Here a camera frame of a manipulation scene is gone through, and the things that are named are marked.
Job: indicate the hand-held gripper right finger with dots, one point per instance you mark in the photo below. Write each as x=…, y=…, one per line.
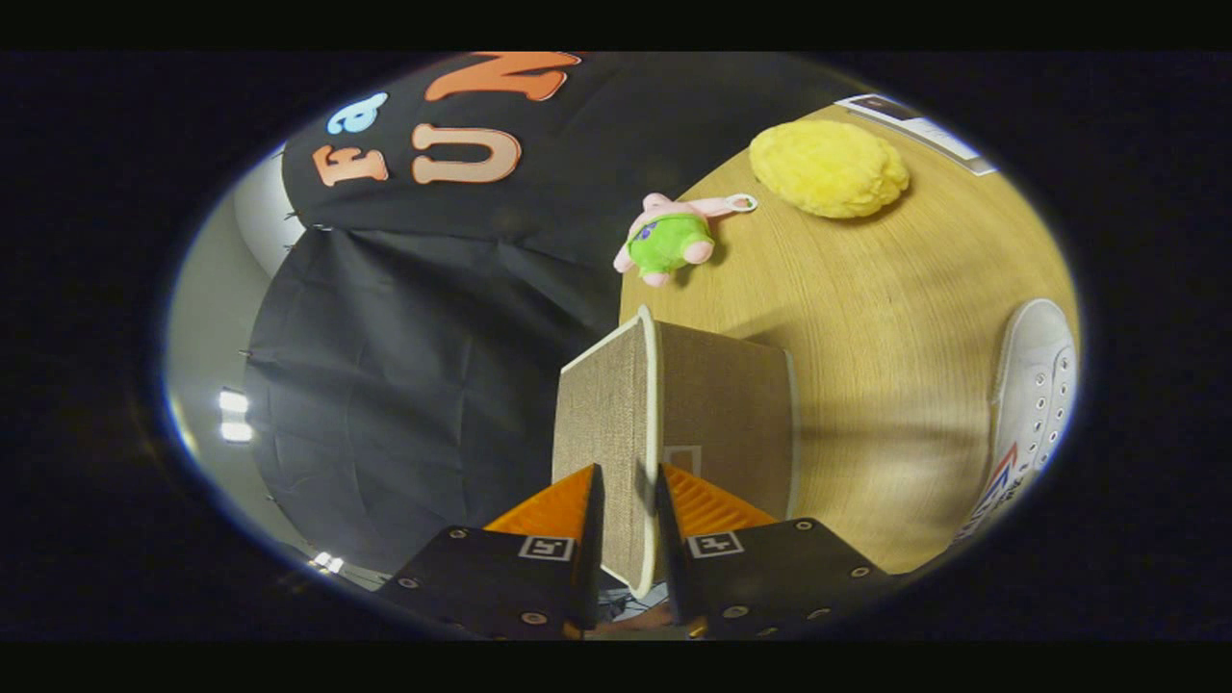
x=671, y=549

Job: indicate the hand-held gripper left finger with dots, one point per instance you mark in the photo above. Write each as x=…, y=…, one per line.
x=587, y=539

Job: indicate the beige fabric storage box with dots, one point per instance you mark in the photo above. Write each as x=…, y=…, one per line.
x=712, y=404

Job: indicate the white canvas shoe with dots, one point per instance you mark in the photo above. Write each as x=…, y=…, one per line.
x=1035, y=385

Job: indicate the pink and green plush toy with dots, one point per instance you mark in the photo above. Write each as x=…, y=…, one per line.
x=669, y=241

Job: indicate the bright double lamp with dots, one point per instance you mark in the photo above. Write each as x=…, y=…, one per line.
x=234, y=414

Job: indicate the yellow pineapple plush toy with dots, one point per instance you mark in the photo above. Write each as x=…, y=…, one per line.
x=828, y=168

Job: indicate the white printed leaflet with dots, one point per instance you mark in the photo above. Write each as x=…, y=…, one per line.
x=924, y=125

